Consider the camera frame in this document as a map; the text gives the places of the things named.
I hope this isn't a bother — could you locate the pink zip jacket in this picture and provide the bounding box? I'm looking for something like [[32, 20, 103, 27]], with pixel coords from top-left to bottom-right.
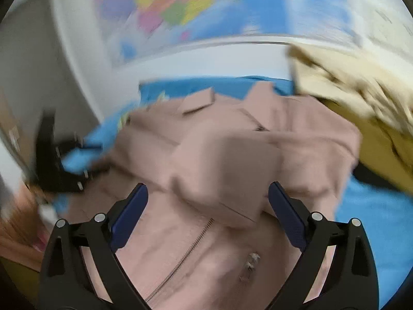
[[65, 81, 361, 309]]

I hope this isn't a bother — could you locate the colourful wall map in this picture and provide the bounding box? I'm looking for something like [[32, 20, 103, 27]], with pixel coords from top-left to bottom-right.
[[94, 0, 355, 66]]

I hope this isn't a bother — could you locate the cream garment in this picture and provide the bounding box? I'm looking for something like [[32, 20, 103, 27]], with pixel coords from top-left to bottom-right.
[[288, 43, 412, 134]]

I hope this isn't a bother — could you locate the mustard brown garment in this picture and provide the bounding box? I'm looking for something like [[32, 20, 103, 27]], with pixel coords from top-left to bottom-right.
[[319, 99, 412, 195]]

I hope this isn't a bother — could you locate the blue floral bed sheet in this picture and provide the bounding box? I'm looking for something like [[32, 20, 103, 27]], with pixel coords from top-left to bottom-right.
[[52, 75, 413, 310]]

